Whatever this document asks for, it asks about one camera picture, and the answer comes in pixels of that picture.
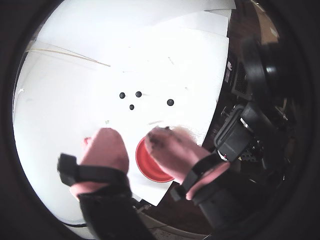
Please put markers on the pink covered gripper finger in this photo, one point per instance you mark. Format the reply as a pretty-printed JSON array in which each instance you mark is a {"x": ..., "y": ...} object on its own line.
[
  {"x": 105, "y": 150},
  {"x": 175, "y": 155}
]

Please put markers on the dark blueberry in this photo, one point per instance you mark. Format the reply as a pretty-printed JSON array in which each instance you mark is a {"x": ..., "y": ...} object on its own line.
[
  {"x": 122, "y": 95},
  {"x": 131, "y": 107},
  {"x": 170, "y": 102},
  {"x": 138, "y": 94}
]

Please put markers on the white thin stick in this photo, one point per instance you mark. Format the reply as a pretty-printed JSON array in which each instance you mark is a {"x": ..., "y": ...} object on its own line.
[{"x": 156, "y": 122}]

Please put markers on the black plastic device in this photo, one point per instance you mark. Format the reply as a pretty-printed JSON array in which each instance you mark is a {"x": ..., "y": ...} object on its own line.
[{"x": 232, "y": 135}]

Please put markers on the white foam base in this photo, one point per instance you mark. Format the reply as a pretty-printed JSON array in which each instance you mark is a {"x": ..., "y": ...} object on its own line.
[{"x": 175, "y": 82}]

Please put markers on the thin wooden dowel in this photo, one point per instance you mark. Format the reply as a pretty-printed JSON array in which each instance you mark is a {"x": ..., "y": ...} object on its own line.
[{"x": 107, "y": 65}]

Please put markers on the black keyboard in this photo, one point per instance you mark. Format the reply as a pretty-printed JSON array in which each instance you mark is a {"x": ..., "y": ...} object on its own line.
[{"x": 241, "y": 77}]

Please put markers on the white board wall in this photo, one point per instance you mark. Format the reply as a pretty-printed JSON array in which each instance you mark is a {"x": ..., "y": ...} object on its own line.
[
  {"x": 50, "y": 112},
  {"x": 125, "y": 30}
]

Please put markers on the black camera lens knob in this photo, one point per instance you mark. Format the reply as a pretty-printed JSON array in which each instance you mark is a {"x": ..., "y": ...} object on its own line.
[{"x": 252, "y": 67}]

